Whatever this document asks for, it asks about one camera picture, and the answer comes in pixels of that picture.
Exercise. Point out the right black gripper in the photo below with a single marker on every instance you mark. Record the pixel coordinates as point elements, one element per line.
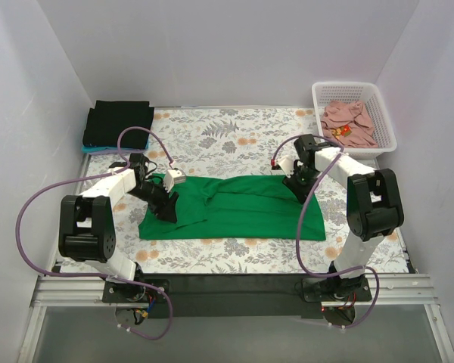
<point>297,185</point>

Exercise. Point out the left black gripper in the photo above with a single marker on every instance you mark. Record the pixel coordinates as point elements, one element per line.
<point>166,202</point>

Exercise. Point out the green t shirt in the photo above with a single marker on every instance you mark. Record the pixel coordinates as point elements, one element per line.
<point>249,206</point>

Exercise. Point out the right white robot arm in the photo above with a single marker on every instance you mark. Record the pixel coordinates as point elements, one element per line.
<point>374,207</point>

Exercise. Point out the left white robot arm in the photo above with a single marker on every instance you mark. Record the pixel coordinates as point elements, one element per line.
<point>87,230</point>

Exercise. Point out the pink t shirt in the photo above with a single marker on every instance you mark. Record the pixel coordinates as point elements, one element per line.
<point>349,124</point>

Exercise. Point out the white plastic basket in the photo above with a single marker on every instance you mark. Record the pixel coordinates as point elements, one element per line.
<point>347,92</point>

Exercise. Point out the folded black t shirt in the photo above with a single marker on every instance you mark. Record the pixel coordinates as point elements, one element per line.
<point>108,119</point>

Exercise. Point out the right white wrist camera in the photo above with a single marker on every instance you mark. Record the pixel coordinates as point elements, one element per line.
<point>284,164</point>

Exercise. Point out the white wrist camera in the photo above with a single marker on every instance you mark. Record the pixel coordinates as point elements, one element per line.
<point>172,177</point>
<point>284,164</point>

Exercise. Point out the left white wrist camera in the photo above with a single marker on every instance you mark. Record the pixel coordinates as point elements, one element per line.
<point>172,177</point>

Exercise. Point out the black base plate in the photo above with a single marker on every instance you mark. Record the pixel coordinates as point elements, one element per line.
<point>229,295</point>

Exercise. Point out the aluminium frame rail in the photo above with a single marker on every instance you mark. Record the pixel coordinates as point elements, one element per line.
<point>69,289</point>

